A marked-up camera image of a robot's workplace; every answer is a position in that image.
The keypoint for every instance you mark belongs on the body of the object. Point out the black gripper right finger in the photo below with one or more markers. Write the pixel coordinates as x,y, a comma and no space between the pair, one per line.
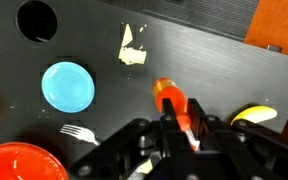
195,115

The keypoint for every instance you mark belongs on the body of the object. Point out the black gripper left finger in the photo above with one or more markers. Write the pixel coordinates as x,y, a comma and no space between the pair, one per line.
168,115

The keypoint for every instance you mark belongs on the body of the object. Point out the triangular tan tape scrap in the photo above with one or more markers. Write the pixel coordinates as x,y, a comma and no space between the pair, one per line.
146,166

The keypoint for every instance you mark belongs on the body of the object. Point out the yellow toy banana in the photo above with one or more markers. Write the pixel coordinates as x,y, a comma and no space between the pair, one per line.
255,114

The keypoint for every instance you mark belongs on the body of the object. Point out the torn tan tape patch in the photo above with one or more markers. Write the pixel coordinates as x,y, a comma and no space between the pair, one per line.
132,55

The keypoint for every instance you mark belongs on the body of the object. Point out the white plastic fork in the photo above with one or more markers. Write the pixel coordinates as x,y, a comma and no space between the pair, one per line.
79,132

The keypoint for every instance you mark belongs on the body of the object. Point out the black ribbed floor mat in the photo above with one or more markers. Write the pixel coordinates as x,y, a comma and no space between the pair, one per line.
200,15

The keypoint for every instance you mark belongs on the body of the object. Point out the blue round plate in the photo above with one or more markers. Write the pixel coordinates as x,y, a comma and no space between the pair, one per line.
68,87

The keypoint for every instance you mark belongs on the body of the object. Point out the red plate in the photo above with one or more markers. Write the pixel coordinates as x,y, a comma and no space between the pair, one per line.
20,163

